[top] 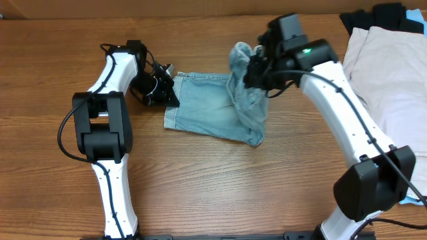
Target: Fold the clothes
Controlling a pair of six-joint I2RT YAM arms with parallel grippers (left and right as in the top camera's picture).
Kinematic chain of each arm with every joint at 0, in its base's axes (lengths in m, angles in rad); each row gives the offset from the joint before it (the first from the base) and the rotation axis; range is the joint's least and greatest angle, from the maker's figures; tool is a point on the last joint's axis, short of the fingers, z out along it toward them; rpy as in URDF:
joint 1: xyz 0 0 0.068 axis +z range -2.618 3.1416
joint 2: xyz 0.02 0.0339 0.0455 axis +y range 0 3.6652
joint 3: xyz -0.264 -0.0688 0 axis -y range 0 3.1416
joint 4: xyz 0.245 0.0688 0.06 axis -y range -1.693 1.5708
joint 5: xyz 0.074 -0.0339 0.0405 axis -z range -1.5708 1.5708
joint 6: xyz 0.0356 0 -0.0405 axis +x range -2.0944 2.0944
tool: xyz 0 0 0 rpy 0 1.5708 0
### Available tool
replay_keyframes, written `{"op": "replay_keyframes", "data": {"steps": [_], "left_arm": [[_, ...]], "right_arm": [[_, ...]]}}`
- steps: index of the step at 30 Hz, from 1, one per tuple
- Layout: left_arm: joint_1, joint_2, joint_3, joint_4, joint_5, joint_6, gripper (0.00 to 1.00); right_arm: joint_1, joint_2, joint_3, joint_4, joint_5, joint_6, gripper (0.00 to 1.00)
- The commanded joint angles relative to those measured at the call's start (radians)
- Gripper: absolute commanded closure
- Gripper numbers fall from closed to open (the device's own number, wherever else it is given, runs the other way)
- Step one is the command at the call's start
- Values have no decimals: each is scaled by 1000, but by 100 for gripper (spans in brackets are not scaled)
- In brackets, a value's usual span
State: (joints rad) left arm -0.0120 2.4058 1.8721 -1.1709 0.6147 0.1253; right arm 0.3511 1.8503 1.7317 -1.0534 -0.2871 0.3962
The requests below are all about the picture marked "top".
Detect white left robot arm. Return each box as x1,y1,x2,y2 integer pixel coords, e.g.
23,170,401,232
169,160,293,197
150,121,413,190
68,40,179,239

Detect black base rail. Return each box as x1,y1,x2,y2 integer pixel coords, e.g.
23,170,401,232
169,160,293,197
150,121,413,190
79,223,378,240

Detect black garment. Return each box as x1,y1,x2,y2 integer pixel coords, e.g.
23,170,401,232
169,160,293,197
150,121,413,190
340,3,424,35

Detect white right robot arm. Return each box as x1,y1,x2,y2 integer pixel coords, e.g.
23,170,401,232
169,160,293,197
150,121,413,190
244,39,416,239

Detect light blue garment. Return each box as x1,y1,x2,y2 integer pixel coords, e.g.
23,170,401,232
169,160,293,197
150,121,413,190
400,9,426,206

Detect brown cardboard back panel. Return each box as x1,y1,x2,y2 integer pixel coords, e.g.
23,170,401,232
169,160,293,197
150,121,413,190
1,0,426,19

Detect light blue denim shorts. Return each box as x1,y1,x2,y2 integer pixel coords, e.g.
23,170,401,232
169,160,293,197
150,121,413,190
164,42,269,147

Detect beige folded garment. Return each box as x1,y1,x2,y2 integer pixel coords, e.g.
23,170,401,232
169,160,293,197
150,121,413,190
343,27,426,195

